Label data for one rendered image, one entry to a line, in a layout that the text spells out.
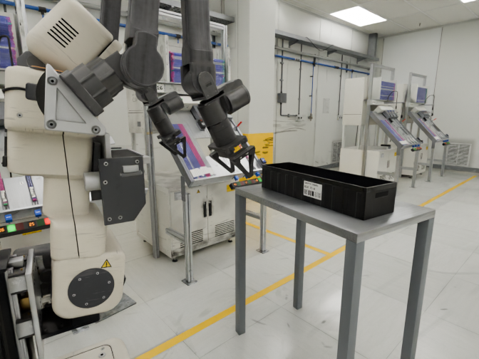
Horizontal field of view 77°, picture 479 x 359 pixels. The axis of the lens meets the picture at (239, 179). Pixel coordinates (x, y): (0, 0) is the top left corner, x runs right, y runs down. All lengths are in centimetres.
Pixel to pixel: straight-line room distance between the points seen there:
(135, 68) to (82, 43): 19
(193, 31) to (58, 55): 29
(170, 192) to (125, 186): 153
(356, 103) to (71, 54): 470
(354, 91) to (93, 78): 480
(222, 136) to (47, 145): 39
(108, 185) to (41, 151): 16
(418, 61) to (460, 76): 92
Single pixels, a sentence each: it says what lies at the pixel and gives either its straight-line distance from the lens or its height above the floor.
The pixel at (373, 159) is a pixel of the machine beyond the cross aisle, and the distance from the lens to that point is 508.
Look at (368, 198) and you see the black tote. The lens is 108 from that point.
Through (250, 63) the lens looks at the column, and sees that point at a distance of 433.
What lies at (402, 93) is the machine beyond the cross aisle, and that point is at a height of 154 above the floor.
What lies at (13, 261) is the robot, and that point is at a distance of 94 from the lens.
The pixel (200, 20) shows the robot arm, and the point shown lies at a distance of 73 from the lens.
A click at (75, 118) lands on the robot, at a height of 114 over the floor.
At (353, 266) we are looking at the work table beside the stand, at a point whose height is 69.
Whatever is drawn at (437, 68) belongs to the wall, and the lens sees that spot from 808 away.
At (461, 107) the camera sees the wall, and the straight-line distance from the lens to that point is 788.
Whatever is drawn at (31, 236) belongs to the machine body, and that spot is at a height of 48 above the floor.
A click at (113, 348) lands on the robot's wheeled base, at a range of 139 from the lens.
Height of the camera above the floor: 114
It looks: 12 degrees down
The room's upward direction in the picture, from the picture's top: straight up
